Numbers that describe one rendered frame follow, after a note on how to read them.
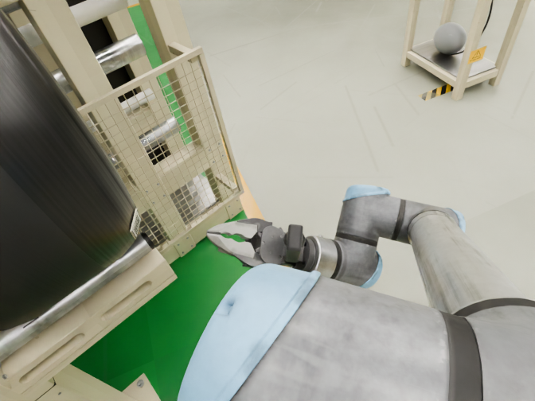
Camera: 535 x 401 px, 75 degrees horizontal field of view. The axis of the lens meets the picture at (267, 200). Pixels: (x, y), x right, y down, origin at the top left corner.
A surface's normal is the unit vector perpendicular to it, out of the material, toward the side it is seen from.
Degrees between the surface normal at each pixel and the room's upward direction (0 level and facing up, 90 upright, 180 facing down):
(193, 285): 0
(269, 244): 42
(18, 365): 0
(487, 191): 0
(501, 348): 28
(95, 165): 86
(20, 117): 67
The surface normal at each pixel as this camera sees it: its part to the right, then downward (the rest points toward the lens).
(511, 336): 0.18, -0.95
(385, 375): -0.12, -0.52
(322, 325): -0.02, -0.74
